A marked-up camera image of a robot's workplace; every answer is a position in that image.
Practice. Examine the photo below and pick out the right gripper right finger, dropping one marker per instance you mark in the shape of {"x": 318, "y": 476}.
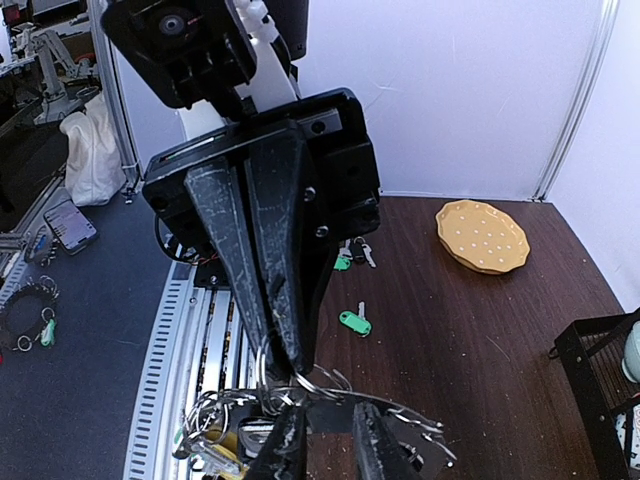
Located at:
{"x": 378, "y": 453}

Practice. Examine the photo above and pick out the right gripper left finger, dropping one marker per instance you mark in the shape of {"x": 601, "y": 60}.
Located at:
{"x": 275, "y": 448}

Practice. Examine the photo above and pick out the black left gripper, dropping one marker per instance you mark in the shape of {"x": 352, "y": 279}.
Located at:
{"x": 260, "y": 218}

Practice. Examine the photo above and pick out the large keyring with red handle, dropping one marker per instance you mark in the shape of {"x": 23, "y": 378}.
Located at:
{"x": 209, "y": 436}

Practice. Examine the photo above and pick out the green tagged single key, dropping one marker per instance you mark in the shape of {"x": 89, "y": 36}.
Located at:
{"x": 356, "y": 321}

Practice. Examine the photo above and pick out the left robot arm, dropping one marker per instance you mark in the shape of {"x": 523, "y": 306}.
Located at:
{"x": 273, "y": 192}

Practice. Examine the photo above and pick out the spare keyring on floor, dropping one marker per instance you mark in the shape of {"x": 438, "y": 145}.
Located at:
{"x": 29, "y": 316}

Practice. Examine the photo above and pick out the green tagged key bunch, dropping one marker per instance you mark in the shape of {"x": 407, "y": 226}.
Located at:
{"x": 355, "y": 251}

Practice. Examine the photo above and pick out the white plastic bag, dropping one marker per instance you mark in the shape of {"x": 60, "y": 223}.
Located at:
{"x": 93, "y": 170}

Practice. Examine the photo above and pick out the smartphone on floor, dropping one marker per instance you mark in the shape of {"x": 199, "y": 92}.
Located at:
{"x": 70, "y": 227}

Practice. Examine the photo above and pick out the pink patterned bowl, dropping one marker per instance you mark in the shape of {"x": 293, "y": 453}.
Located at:
{"x": 622, "y": 429}

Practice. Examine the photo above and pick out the celadon green bowl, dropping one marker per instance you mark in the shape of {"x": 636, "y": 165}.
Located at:
{"x": 631, "y": 360}

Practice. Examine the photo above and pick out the aluminium front rail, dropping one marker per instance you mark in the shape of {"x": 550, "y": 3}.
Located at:
{"x": 197, "y": 344}

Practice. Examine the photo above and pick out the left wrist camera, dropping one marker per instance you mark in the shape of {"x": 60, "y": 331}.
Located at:
{"x": 192, "y": 51}

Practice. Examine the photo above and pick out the black wire dish rack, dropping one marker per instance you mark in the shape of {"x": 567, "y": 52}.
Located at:
{"x": 591, "y": 352}

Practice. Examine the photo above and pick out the left aluminium frame post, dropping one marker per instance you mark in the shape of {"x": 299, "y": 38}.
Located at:
{"x": 580, "y": 100}

